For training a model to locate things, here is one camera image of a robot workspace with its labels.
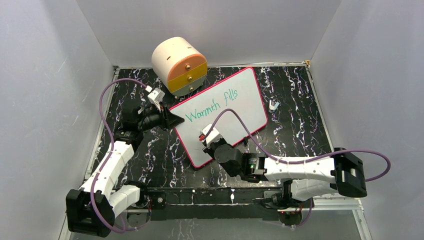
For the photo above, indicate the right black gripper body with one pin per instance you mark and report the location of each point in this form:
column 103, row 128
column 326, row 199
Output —
column 213, row 146

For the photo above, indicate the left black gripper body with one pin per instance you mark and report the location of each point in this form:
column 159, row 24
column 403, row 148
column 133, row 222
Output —
column 153, row 120

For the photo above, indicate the pink framed whiteboard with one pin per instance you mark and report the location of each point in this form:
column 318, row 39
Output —
column 236, row 102

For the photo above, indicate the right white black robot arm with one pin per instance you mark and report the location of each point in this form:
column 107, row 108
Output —
column 341, row 173

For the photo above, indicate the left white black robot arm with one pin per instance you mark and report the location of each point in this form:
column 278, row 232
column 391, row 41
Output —
column 93, row 208

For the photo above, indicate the black whiteboard foot clip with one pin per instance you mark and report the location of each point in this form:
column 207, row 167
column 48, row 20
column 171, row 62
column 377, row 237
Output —
column 245, row 141

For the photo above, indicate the cream cylindrical drawer box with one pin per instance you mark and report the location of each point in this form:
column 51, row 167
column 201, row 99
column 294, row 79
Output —
column 180, row 67

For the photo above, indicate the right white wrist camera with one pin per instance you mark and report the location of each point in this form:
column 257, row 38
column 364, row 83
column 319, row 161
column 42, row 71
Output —
column 209, row 135

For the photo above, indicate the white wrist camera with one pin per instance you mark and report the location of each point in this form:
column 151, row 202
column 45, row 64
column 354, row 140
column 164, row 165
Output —
column 156, row 97
column 209, row 135

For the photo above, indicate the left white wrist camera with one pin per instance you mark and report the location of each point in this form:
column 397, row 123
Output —
column 156, row 97

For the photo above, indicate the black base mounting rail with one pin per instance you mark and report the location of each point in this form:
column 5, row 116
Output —
column 266, row 203

